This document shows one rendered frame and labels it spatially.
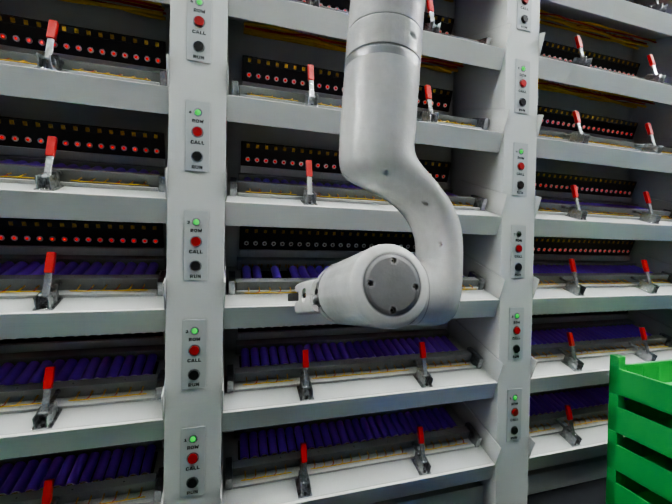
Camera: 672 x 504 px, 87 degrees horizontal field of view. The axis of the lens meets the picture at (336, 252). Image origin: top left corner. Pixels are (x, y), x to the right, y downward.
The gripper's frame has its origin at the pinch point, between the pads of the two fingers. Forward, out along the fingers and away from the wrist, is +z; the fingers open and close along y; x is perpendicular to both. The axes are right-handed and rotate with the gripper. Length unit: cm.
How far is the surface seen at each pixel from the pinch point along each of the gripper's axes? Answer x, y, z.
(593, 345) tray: -15, 83, 14
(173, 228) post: 12.6, -24.3, 2.5
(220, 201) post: 17.6, -16.7, 1.6
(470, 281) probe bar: 3.3, 40.1, 8.8
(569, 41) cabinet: 79, 87, 11
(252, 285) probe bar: 3.0, -10.5, 9.0
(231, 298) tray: 0.6, -14.5, 8.0
